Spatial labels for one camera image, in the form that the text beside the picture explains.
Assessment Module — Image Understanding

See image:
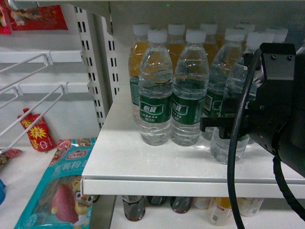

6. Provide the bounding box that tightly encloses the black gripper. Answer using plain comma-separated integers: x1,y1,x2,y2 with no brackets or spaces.
200,81,295,148

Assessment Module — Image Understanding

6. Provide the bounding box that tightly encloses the clear water bottle green label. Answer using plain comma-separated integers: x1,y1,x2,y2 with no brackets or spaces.
265,27,288,43
138,29,173,146
171,29,209,146
200,27,247,141

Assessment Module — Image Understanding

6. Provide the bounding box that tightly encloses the white upper shelf board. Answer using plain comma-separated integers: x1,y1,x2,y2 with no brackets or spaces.
82,84,305,199

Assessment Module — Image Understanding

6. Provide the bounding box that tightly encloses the white slotted shelf upright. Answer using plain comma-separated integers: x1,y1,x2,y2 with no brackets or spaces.
74,7,120,128

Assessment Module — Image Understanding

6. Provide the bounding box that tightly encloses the yellow drink bottle white cap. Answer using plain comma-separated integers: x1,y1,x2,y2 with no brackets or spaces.
216,22,255,51
200,23,218,67
128,23,150,125
167,24,185,72

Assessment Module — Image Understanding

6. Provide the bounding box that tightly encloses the dark drink bottle below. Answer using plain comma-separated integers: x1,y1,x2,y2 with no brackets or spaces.
170,197,192,214
122,195,145,221
147,196,167,206

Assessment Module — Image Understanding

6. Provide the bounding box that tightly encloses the white yellow bottle below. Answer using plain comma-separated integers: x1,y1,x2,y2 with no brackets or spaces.
208,197,232,226

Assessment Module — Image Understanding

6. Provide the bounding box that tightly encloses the red snack pouch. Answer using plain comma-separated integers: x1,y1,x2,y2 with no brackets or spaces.
20,113,56,152

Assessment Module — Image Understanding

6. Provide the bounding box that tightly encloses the teal snack bag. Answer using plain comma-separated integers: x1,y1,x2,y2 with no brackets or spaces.
15,138,98,229

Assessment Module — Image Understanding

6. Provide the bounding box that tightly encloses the red hanging package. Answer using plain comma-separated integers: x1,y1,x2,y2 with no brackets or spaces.
6,5,68,31

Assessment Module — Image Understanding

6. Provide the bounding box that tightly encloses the black cable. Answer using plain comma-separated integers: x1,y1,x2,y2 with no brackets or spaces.
226,49,263,229

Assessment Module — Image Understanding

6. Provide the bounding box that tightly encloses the black camera mount box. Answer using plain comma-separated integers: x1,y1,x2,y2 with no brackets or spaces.
260,43,296,81

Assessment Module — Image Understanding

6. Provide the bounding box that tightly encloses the white wire display hook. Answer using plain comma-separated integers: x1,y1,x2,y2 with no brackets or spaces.
0,52,53,91
0,82,70,155

